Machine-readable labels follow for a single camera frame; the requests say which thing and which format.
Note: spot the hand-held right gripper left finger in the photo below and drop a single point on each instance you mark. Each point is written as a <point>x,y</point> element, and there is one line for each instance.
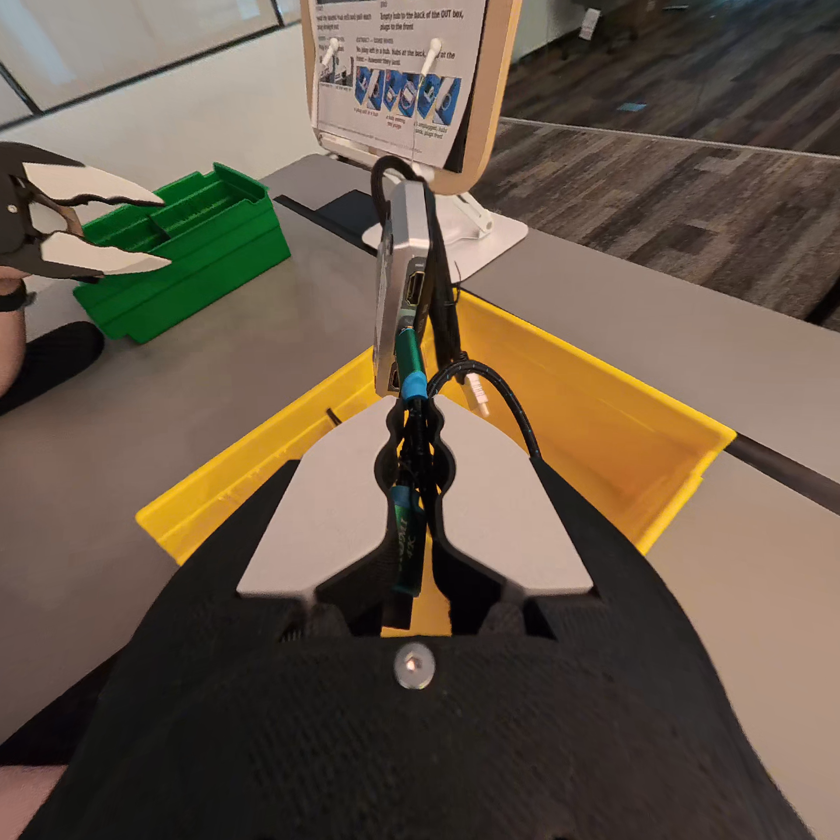
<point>321,525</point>

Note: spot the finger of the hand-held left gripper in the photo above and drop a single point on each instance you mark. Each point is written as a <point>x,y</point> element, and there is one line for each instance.
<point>85,180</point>
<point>98,259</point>

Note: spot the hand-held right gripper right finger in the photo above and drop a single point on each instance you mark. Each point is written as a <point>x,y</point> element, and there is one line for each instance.
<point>512,518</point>

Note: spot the green plastic bin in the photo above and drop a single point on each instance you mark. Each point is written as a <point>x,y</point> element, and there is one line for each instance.
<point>216,249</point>

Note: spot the yellow plastic bin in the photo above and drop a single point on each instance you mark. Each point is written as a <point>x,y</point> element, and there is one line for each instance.
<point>590,420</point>

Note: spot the person's left forearm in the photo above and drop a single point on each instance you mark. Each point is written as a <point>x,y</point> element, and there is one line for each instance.
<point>12,348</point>

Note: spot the person's right forearm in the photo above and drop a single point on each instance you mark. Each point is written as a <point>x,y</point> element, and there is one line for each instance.
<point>26,807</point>

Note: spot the black wrist watch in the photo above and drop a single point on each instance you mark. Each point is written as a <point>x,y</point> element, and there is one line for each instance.
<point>13,298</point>

